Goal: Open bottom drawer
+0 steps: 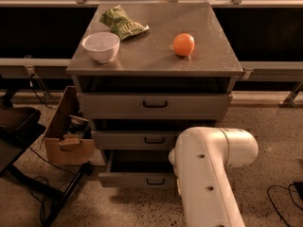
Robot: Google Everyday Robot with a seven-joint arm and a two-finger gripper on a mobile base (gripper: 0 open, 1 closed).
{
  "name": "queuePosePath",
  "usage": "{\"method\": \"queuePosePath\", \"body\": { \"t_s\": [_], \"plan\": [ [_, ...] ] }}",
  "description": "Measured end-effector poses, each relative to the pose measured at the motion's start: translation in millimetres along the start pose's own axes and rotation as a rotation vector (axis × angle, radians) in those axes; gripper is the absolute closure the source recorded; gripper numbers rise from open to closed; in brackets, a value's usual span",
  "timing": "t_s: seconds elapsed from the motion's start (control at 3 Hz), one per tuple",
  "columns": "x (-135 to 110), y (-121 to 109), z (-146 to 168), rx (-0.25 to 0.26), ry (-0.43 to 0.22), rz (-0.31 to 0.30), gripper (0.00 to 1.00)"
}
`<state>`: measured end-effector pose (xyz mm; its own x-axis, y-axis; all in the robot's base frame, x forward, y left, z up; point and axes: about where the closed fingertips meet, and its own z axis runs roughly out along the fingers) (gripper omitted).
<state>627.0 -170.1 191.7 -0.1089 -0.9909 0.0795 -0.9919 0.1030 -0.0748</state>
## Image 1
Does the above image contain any grey middle drawer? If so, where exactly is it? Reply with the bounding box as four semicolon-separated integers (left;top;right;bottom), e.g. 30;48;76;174
92;131;178;150

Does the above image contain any orange fruit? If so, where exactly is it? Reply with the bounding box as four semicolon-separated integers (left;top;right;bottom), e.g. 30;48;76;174
172;33;195;56

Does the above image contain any grey bottom drawer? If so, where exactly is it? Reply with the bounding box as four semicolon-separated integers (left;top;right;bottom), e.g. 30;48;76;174
98;150;174;188

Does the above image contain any green chip bag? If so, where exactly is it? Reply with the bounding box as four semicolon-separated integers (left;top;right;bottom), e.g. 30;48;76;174
99;5;150;41

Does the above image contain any grey metal railing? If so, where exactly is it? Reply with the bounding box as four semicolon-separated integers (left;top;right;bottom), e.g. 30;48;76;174
0;0;303;109

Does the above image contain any black floor cable right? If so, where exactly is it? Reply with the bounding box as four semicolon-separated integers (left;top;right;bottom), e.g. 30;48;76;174
267;182;303;227

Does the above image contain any white bowl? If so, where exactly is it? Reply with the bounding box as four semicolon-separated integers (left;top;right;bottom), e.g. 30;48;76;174
81;32;120;62

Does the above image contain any black floor cable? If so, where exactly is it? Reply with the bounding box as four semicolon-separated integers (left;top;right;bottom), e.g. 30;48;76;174
267;182;303;227
27;146;83;225

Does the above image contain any black stand with tray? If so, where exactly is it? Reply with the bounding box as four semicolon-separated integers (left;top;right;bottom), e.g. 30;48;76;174
0;86;92;227

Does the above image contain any black floor cable left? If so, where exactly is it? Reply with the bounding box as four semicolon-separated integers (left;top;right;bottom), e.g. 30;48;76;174
27;146;83;225

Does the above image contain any grey drawer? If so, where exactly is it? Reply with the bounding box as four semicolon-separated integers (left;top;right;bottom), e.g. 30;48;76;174
98;150;174;188
92;131;178;150
78;93;232;121

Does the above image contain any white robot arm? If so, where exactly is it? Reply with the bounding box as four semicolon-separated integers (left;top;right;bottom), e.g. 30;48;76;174
169;127;258;227

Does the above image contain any grey top drawer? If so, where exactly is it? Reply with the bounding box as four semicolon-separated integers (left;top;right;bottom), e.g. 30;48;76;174
78;93;232;121

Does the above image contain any grey metal drawer cabinet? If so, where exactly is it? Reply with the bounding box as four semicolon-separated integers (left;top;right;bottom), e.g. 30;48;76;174
65;1;244;189

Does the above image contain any cardboard box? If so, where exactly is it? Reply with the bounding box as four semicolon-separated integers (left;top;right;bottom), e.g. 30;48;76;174
45;86;98;166

